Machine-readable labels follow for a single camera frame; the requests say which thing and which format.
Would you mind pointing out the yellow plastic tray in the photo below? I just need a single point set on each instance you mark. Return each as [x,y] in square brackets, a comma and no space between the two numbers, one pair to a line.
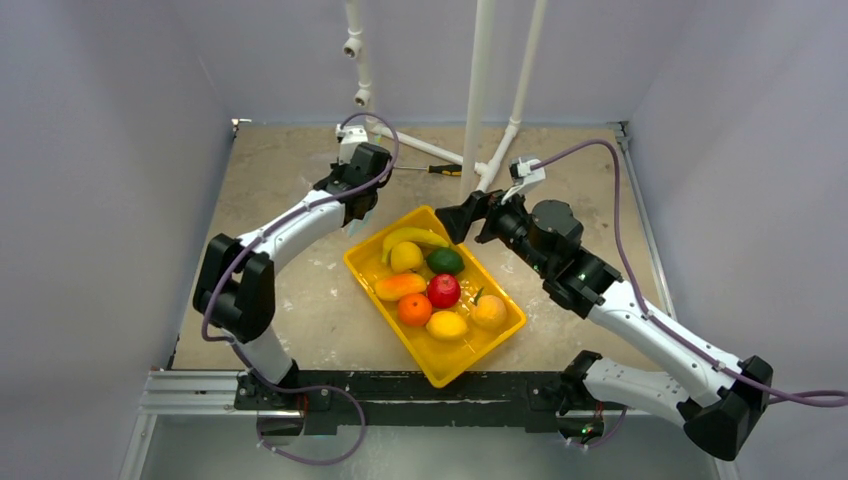
[440,361]

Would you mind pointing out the black yellow screwdriver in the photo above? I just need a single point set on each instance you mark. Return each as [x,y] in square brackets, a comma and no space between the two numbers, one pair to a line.
[446,169]

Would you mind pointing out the yellow peach with leaf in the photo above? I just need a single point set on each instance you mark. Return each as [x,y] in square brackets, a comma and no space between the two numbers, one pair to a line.
[488,311]

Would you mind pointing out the green avocado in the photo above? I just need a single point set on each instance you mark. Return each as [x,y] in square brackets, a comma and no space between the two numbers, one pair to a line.
[445,261]

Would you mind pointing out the red apple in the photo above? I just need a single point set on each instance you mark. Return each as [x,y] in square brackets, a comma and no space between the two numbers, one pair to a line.
[444,291]

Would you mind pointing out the yellow banana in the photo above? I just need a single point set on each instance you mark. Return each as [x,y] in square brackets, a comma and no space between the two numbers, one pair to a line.
[410,234]

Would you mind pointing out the orange fruit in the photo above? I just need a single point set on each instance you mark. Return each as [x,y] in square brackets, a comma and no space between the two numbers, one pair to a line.
[414,310]

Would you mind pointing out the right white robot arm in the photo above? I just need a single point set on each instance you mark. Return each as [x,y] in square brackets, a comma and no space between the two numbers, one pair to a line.
[707,392]

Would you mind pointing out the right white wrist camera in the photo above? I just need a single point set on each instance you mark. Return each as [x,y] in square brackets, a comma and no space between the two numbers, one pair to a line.
[526,173]

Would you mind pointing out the orange yellow mango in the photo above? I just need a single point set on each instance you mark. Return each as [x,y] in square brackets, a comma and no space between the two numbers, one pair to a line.
[397,286]

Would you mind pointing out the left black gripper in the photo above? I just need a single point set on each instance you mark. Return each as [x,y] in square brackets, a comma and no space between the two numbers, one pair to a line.
[338,170]

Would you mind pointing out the clear zip top bag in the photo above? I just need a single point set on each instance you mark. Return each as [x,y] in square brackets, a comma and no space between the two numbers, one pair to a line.
[358,224]

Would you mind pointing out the yellow lemon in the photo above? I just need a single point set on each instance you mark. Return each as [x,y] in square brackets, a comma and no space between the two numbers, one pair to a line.
[447,326]
[406,256]

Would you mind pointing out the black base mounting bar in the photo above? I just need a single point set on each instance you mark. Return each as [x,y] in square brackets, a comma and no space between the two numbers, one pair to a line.
[535,401]

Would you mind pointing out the white pvc pipe frame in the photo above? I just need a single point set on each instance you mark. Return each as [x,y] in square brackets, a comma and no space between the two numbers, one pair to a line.
[474,175]

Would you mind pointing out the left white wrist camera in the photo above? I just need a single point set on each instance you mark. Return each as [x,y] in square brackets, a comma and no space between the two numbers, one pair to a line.
[349,137]

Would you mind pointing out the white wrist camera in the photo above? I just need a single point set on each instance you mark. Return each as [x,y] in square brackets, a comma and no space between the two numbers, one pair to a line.
[349,137]
[526,173]

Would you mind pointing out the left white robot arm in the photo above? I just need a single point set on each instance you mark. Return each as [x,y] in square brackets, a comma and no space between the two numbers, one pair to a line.
[235,289]

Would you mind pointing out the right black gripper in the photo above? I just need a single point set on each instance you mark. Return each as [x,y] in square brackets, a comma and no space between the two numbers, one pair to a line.
[486,216]

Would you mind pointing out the aluminium rail frame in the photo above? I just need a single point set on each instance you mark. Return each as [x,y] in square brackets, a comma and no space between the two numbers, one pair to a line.
[199,435]

